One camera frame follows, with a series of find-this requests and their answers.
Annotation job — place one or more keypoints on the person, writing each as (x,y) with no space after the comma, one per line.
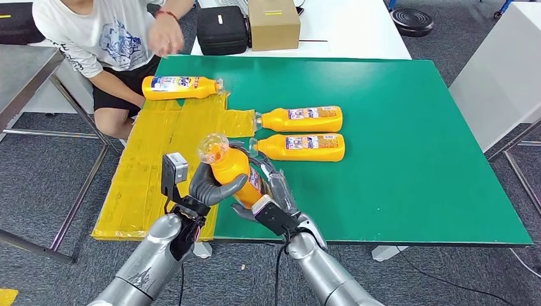
(93,33)

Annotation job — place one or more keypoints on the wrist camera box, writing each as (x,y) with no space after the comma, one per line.
(175,169)
(274,219)

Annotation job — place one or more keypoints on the person's left hand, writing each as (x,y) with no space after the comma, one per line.
(165,36)

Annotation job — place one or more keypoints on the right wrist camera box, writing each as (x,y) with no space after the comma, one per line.
(274,219)

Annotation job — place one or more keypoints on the orange detergent bottle clear cap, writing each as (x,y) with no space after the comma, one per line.
(274,148)
(198,88)
(279,121)
(230,169)

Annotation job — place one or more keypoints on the black pen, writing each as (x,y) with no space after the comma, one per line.
(315,40)

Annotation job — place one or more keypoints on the person's left forearm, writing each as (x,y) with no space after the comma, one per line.
(177,6)

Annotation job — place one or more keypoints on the white table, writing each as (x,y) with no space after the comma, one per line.
(351,33)
(498,76)

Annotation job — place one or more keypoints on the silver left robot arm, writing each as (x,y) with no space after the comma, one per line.
(148,262)

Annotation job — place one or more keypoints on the brown cardboard box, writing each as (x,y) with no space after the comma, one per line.
(274,31)

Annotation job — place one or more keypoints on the steel table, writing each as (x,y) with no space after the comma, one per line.
(21,72)

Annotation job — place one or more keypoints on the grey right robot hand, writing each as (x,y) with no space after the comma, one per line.
(281,190)

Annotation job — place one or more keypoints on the person's right forearm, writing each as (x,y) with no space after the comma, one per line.
(116,88)

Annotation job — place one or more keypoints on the black zippered case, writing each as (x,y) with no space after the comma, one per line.
(222,31)
(14,25)

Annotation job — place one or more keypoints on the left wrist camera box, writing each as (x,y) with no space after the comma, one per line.
(175,169)

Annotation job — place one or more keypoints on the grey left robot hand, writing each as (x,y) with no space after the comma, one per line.
(205,192)

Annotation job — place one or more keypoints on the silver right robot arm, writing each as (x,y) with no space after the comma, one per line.
(325,274)

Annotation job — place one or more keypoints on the blue wheeled frame leg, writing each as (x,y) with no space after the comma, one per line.
(503,8)

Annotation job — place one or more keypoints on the black round disc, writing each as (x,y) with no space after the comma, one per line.
(411,21)

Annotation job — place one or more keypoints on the yellow floor scrap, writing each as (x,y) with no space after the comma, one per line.
(6,299)

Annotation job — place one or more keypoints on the white table foot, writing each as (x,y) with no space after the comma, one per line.
(200,250)
(386,253)

